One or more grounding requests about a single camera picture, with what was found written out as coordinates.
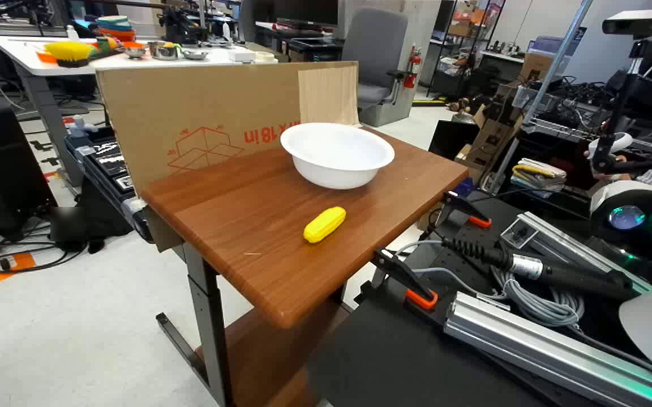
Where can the yellow banana toy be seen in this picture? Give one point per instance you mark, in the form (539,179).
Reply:
(325,223)

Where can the white plastic basin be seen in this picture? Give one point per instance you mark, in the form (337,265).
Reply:
(337,153)

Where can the red fire extinguisher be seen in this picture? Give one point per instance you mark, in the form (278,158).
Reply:
(412,70)

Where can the brown cardboard panel red print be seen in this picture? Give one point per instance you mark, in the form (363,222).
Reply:
(190,104)

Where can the stacked cardboard boxes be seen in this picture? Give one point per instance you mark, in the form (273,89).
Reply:
(491,139)

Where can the grey bowl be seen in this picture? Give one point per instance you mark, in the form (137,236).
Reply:
(196,52)

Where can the folded yellow cloth stack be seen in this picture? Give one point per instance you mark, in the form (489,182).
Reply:
(539,171)

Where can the black tray with electronics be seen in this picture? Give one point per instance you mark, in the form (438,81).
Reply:
(112,170)

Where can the black bag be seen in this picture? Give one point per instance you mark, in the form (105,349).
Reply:
(91,217)

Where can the blue metal pole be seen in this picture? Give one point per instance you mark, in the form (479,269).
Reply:
(556,63)

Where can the orange teal stacked container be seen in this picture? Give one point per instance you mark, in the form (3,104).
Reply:
(113,27)

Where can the white device green lenses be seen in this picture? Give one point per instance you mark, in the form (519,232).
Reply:
(605,195)

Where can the yellow brush toy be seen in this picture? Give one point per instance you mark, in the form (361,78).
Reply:
(69,49)

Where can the black tripod stand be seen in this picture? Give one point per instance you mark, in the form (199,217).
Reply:
(628,97)

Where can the white background desk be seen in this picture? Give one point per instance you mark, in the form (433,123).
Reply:
(33,56)

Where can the large aluminium rail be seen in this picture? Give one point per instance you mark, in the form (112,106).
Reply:
(537,347)

